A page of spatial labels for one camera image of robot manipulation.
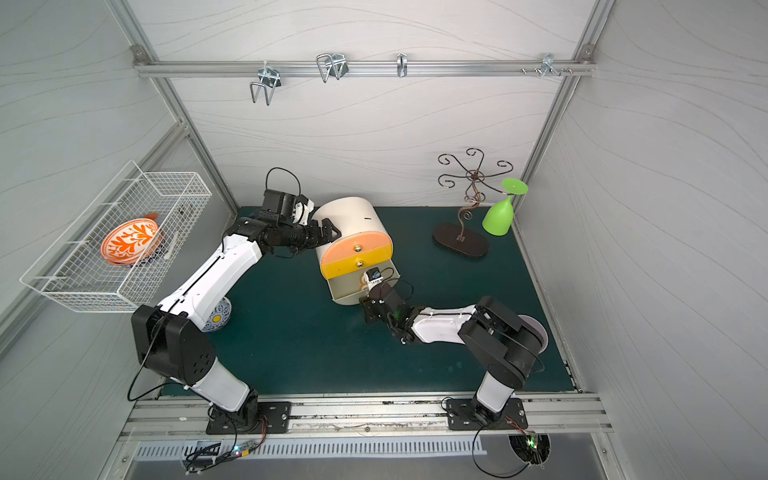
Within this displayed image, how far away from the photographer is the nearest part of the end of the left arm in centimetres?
72

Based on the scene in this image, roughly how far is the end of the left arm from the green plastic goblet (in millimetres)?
497

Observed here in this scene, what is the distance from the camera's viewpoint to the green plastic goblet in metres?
0.84
